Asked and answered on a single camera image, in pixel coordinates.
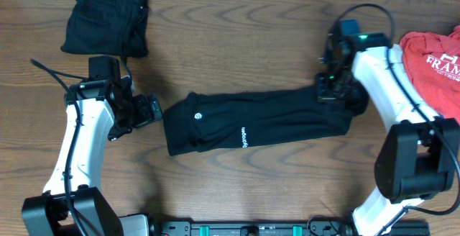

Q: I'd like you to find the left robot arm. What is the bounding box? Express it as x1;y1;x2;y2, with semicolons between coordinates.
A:
22;80;162;235

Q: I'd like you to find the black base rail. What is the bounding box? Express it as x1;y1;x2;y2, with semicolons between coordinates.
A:
149;212;431;236

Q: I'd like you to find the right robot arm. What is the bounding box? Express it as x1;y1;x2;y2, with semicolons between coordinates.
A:
316;31;459;235

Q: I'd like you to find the black t-shirt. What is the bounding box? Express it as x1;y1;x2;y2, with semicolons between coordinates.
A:
163;86;369;156

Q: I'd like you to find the red printed t-shirt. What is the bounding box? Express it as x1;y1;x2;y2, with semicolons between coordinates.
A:
399;26;459;120

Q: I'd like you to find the folded black garment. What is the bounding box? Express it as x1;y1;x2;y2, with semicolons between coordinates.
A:
60;0;149;58

